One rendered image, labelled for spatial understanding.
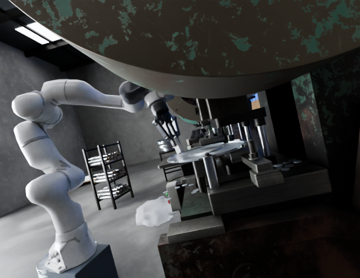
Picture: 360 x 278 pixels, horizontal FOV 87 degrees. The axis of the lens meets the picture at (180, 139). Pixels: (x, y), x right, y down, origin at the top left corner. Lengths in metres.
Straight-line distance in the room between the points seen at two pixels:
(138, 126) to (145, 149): 0.96
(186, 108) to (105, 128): 6.32
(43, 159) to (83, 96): 0.30
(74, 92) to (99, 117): 7.32
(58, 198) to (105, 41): 0.72
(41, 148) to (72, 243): 0.40
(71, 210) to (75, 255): 0.18
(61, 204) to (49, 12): 0.73
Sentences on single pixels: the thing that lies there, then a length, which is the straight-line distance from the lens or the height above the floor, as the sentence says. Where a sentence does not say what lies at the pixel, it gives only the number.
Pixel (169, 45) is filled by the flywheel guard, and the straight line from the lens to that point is 0.26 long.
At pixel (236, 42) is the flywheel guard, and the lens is 0.26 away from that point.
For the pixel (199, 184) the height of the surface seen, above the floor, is 0.68.
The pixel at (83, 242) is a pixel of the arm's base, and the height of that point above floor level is 0.52.
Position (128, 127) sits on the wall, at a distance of 7.75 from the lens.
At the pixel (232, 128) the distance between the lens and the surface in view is 0.69.
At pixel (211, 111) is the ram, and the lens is 0.63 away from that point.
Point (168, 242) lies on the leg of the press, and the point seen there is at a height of 0.62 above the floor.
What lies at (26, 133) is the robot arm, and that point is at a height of 1.02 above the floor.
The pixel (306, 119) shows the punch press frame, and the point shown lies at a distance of 0.65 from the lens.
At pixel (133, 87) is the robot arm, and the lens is 0.86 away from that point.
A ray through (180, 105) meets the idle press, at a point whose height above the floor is 1.14.
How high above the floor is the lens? 0.88
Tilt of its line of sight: 3 degrees down
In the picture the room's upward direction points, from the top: 14 degrees counter-clockwise
